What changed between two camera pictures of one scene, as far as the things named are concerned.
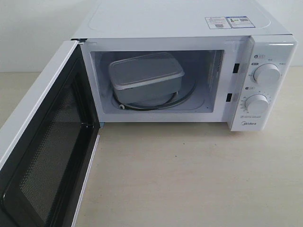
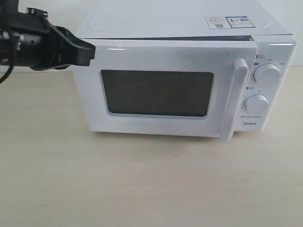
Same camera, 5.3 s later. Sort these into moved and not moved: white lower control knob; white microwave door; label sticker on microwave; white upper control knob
Moved: white microwave door
Not moved: label sticker on microwave; white lower control knob; white upper control knob
